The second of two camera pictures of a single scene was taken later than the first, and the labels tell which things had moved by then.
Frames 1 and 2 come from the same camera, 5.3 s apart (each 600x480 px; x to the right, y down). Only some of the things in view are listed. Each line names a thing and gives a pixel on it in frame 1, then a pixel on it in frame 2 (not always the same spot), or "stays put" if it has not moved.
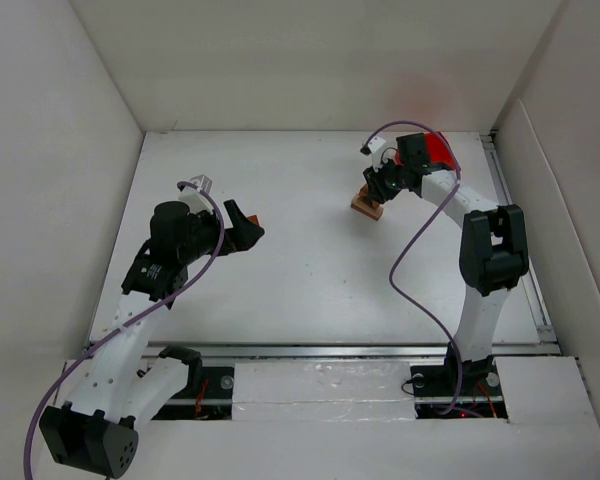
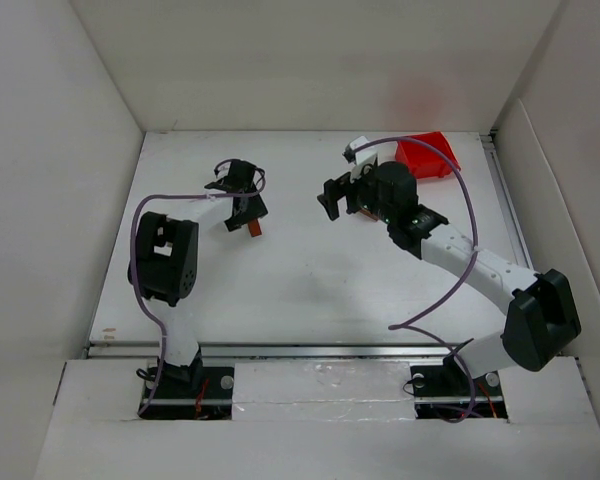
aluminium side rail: [502, 194] stays put
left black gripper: [225, 232] to [245, 210]
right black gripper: [376, 185] to [350, 195]
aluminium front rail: [311, 351] stays put
